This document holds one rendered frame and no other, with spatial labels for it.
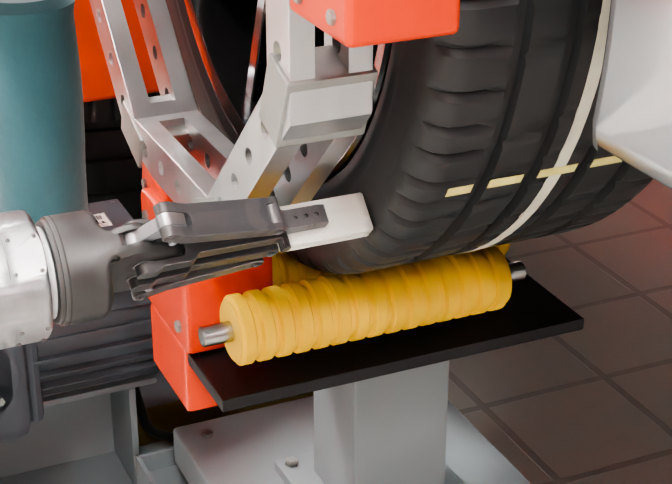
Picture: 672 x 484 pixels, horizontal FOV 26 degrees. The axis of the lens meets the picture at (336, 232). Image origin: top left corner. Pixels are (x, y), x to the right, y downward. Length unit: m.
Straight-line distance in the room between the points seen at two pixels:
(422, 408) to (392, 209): 0.39
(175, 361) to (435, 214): 0.35
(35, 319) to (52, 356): 0.60
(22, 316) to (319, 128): 0.23
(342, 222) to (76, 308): 0.21
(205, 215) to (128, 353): 0.62
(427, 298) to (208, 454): 0.42
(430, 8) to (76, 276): 0.29
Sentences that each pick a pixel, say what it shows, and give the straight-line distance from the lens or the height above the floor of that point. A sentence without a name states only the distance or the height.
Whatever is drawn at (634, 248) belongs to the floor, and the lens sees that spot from 2.55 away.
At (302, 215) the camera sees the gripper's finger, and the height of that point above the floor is 0.65.
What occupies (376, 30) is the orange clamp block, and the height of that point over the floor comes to 0.83.
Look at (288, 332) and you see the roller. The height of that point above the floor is 0.52.
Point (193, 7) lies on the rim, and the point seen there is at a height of 0.69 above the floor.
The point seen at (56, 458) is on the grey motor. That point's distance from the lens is 1.79.
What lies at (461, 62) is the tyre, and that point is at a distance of 0.93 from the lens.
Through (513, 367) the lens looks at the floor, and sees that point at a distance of 2.16.
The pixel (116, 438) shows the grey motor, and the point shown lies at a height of 0.11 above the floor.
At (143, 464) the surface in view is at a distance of 1.64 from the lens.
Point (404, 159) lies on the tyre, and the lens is 0.99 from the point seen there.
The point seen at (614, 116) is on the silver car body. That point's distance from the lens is 0.88.
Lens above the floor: 1.07
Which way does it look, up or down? 25 degrees down
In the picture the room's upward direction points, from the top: straight up
